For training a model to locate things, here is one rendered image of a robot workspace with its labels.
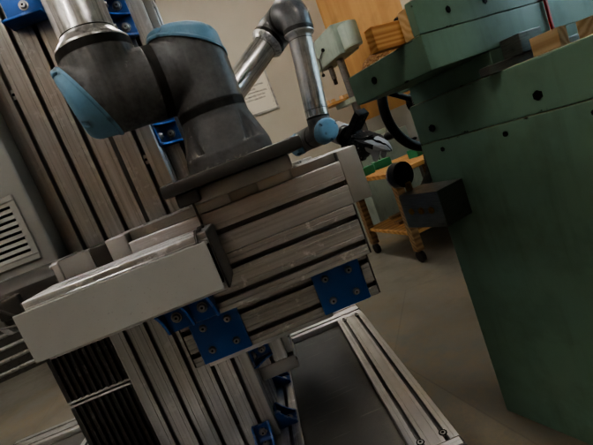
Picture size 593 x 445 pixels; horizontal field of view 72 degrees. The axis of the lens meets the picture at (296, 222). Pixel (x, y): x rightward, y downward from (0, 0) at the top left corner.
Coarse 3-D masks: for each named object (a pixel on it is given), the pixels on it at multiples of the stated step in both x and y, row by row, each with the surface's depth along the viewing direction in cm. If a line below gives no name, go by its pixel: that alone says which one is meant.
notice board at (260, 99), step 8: (264, 72) 376; (264, 80) 376; (256, 88) 374; (264, 88) 376; (272, 88) 379; (248, 96) 371; (256, 96) 374; (264, 96) 377; (272, 96) 379; (248, 104) 372; (256, 104) 374; (264, 104) 377; (272, 104) 379; (256, 112) 374; (264, 112) 377
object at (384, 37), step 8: (384, 24) 68; (392, 24) 69; (368, 32) 68; (376, 32) 67; (384, 32) 68; (392, 32) 69; (400, 32) 69; (368, 40) 68; (376, 40) 67; (384, 40) 68; (392, 40) 69; (400, 40) 69; (376, 48) 67; (384, 48) 68; (392, 48) 69
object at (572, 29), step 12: (480, 60) 76; (492, 60) 75; (444, 72) 84; (456, 72) 81; (468, 72) 79; (420, 84) 90; (432, 84) 87; (444, 84) 85; (456, 84) 82; (420, 96) 91; (432, 96) 88
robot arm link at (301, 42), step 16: (288, 0) 126; (272, 16) 130; (288, 16) 125; (304, 16) 125; (288, 32) 126; (304, 32) 126; (304, 48) 126; (304, 64) 126; (304, 80) 127; (320, 80) 129; (304, 96) 128; (320, 96) 128; (304, 112) 132; (320, 112) 128; (320, 128) 126; (336, 128) 128; (320, 144) 132
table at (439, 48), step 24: (552, 0) 83; (576, 0) 87; (480, 24) 73; (504, 24) 76; (528, 24) 80; (408, 48) 70; (432, 48) 68; (456, 48) 70; (480, 48) 73; (360, 72) 82; (384, 72) 76; (408, 72) 72; (432, 72) 74; (360, 96) 84; (384, 96) 89
